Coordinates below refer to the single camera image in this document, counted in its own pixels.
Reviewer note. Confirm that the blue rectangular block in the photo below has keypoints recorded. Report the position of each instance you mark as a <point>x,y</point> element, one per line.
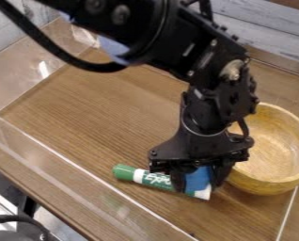
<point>198,181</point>

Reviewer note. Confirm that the black table leg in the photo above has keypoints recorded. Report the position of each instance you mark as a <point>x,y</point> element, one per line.
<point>30,206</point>

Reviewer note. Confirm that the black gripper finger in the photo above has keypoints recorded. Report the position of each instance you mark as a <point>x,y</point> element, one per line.
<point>178,180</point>
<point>219,174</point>

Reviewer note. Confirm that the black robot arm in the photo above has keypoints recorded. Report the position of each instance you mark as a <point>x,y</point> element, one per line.
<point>171,35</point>

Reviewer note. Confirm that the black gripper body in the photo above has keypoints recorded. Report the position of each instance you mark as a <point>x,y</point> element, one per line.
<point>187,151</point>

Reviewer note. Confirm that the clear acrylic tray wall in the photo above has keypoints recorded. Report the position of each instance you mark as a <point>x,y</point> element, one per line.
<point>70,124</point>

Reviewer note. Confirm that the brown wooden bowl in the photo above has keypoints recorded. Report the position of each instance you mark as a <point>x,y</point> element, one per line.
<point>270,173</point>

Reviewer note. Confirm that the green Expo marker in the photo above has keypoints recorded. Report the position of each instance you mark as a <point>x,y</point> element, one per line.
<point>157,180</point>

